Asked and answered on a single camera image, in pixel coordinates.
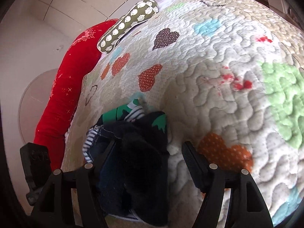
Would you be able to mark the striped navy patched pants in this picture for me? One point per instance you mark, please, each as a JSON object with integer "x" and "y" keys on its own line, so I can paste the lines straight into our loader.
{"x": 133, "y": 183}

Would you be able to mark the quilted heart pattern bedspread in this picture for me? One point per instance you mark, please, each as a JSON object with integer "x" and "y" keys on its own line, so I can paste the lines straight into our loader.
{"x": 229, "y": 76}

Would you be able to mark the long red bolster pillow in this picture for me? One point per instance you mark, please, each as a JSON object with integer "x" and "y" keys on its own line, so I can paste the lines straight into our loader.
{"x": 80, "y": 58}

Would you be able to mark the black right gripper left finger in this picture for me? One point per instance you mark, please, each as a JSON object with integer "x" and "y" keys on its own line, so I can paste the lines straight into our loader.
{"x": 54, "y": 207}

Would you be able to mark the olive white patterned pillow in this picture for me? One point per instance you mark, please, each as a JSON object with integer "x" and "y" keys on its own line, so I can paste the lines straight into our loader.
{"x": 139, "y": 13}

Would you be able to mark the beige round headboard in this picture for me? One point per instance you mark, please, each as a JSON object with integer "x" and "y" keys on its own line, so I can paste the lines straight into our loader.
{"x": 33, "y": 104}

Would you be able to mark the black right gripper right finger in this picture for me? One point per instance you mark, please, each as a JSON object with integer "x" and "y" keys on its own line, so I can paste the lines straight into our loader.
{"x": 247, "y": 207}

